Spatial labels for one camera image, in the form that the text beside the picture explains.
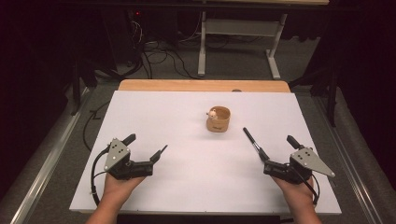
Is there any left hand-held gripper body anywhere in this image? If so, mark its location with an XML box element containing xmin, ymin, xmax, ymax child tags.
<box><xmin>103</xmin><ymin>137</ymin><xmax>154</xmax><ymax>181</ymax></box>

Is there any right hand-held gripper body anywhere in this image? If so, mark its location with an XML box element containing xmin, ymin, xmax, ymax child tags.
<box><xmin>262</xmin><ymin>147</ymin><xmax>336</xmax><ymax>185</ymax></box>

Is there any black brush pen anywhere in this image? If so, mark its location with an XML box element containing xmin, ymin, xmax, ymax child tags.
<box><xmin>242</xmin><ymin>127</ymin><xmax>262</xmax><ymax>154</ymax></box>

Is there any tan bear pen holder cup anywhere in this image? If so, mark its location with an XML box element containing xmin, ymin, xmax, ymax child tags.
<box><xmin>205</xmin><ymin>105</ymin><xmax>232</xmax><ymax>133</ymax></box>

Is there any person's left hand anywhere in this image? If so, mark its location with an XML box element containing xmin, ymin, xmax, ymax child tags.
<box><xmin>102</xmin><ymin>173</ymin><xmax>146</xmax><ymax>203</ymax></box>

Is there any person's right hand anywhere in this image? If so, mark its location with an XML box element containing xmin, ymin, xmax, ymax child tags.
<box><xmin>272</xmin><ymin>175</ymin><xmax>316</xmax><ymax>207</ymax></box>

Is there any white table board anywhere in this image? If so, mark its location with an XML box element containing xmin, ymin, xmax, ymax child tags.
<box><xmin>68</xmin><ymin>90</ymin><xmax>343</xmax><ymax>216</ymax></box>

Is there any black metal stand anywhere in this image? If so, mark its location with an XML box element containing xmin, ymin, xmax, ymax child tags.
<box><xmin>69</xmin><ymin>59</ymin><xmax>99</xmax><ymax>117</ymax></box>
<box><xmin>288</xmin><ymin>62</ymin><xmax>340</xmax><ymax>128</ymax></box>

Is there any black computer tower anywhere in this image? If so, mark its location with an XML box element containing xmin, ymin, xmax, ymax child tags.
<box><xmin>102</xmin><ymin>7</ymin><xmax>148</xmax><ymax>68</ymax></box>

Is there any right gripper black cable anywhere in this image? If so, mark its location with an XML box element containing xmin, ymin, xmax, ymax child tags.
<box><xmin>297</xmin><ymin>169</ymin><xmax>321</xmax><ymax>206</ymax></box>

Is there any black floor cable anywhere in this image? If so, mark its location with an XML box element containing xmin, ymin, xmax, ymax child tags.
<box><xmin>82</xmin><ymin>101</ymin><xmax>111</xmax><ymax>153</ymax></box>

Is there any aluminium floor rail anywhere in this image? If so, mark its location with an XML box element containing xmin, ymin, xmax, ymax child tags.
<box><xmin>8</xmin><ymin>88</ymin><xmax>92</xmax><ymax>224</ymax></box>
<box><xmin>314</xmin><ymin>96</ymin><xmax>384</xmax><ymax>224</ymax></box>

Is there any tangle of floor cables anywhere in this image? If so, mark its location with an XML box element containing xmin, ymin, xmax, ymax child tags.
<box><xmin>125</xmin><ymin>18</ymin><xmax>204</xmax><ymax>80</ymax></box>

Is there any white metal desk frame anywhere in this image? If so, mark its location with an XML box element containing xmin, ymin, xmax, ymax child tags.
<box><xmin>197</xmin><ymin>0</ymin><xmax>330</xmax><ymax>80</ymax></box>

